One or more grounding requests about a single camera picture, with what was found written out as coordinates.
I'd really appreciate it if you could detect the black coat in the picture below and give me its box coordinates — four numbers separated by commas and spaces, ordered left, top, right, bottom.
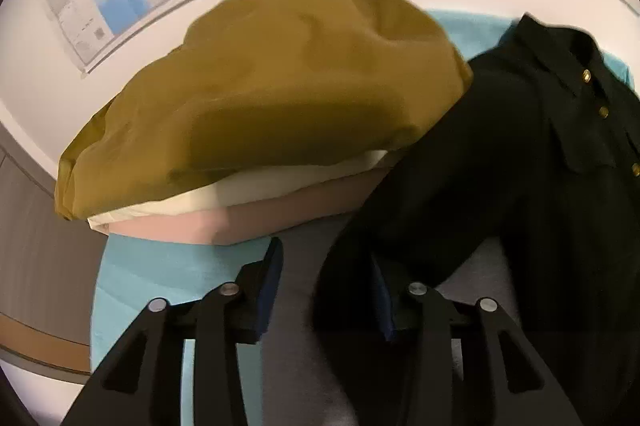
311, 16, 639, 425

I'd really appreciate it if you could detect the teal grey bed sheet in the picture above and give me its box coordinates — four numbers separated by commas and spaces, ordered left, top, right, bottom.
89, 8, 632, 426

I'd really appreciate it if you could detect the cream folded garment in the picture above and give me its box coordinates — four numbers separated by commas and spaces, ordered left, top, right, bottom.
88, 151, 397, 233

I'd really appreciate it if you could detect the pink folded garment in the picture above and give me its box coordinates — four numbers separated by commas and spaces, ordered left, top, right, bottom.
105, 168, 390, 245

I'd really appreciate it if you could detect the mustard folded garment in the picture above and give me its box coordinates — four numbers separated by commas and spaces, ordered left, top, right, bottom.
54, 0, 473, 220

